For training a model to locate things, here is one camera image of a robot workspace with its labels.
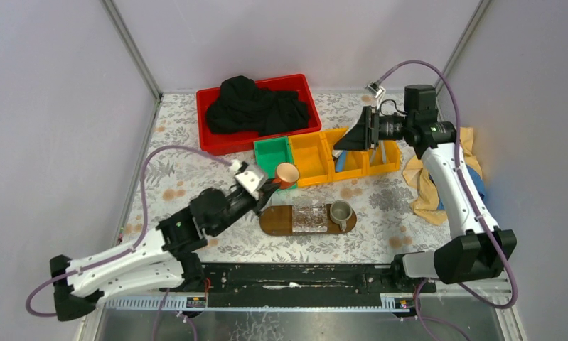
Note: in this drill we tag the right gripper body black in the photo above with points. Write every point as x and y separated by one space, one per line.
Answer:
385 128

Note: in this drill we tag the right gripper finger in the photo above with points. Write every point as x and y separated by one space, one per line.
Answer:
361 123
353 140

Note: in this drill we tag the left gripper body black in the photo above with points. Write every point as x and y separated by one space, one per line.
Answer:
264 196

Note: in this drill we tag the orange cup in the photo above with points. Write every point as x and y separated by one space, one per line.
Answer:
286 175

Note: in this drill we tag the clear textured glass holder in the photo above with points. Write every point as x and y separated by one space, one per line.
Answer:
309 217

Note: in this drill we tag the grey cup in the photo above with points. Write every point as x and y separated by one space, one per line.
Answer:
340 213

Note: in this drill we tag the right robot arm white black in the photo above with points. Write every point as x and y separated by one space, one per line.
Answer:
478 247

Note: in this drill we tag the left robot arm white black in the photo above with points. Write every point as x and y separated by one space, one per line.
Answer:
165 258

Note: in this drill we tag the yellow bin with toothpaste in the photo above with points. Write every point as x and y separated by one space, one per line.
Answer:
353 166

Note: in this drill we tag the blue toothpaste tube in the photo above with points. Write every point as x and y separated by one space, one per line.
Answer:
340 161

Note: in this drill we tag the brown wooden oval tray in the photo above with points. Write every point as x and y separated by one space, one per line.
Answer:
276 221

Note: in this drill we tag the green plastic bin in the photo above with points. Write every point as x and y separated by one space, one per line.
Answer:
269 153

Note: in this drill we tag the red plastic bin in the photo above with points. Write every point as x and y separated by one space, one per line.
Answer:
221 144

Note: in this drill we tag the black cloth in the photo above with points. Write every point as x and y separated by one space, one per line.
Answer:
243 106

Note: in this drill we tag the yellow cloth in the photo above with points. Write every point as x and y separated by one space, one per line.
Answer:
417 177

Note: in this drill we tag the blue cloth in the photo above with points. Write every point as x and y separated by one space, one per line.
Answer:
477 181

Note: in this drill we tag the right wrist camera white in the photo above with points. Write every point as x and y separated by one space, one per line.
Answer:
375 90

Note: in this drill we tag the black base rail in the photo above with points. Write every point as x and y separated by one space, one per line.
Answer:
288 285

